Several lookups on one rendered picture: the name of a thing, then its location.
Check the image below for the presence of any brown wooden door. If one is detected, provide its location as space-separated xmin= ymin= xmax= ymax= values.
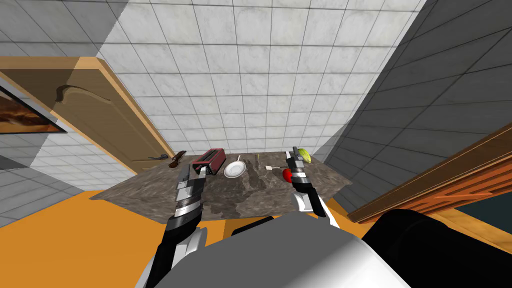
xmin=0 ymin=55 xmax=177 ymax=175

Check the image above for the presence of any brown wooden cabinet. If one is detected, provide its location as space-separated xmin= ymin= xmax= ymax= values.
xmin=346 ymin=123 xmax=512 ymax=257

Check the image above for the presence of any framed orange picture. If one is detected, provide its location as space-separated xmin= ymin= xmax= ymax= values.
xmin=0 ymin=85 xmax=68 ymax=135

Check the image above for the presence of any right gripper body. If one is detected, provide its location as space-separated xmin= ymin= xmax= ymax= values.
xmin=287 ymin=157 xmax=307 ymax=177

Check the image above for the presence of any red toaster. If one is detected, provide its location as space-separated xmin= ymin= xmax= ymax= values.
xmin=191 ymin=147 xmax=227 ymax=176

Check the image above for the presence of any white pan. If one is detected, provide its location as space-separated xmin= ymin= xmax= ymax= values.
xmin=223 ymin=154 xmax=247 ymax=179

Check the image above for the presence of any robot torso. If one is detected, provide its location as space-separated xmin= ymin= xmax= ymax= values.
xmin=153 ymin=211 xmax=413 ymax=288

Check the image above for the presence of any brown bread loaf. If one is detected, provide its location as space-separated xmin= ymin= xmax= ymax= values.
xmin=168 ymin=150 xmax=188 ymax=169

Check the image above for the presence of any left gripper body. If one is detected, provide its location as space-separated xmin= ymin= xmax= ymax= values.
xmin=176 ymin=177 xmax=204 ymax=201

